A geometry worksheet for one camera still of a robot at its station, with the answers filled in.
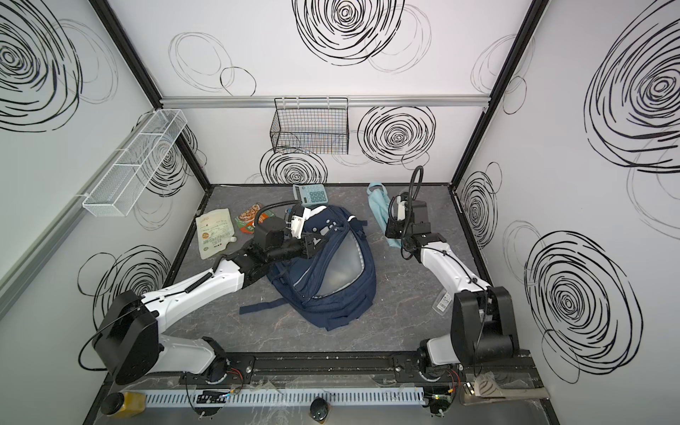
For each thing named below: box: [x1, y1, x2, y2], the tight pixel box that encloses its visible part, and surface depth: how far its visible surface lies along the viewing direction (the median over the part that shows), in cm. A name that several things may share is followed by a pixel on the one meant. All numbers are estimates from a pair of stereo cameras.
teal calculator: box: [292, 183, 329, 207], surface depth 118 cm
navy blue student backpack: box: [239, 205, 377, 332], surface depth 80 cm
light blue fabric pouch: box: [365, 182, 403, 249], surface depth 93 cm
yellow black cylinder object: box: [100, 392, 147, 419], surface depth 65 cm
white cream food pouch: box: [195, 208, 238, 261], surface depth 107 cm
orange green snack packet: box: [234, 202, 276, 235], surface depth 110 cm
